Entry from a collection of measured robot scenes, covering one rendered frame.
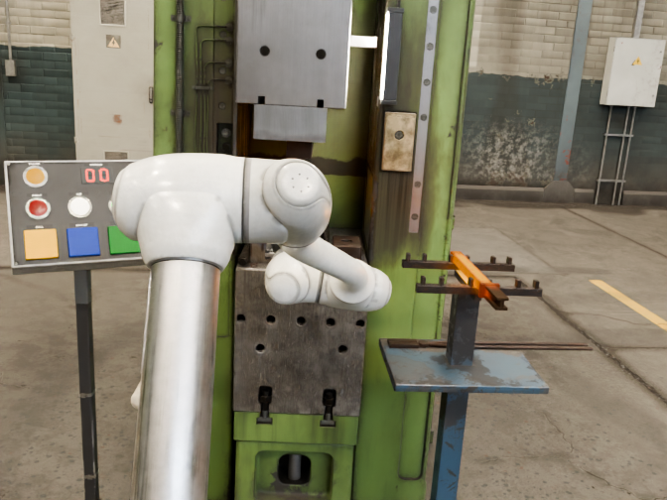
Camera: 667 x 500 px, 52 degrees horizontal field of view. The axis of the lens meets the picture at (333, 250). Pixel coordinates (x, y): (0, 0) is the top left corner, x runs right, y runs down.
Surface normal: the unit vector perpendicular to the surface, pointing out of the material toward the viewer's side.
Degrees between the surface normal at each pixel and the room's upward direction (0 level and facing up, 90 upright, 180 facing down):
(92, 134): 90
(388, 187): 90
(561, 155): 90
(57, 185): 60
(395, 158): 90
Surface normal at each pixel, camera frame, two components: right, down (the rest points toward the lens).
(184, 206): 0.08, -0.21
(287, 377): 0.01, 0.26
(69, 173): 0.40, -0.25
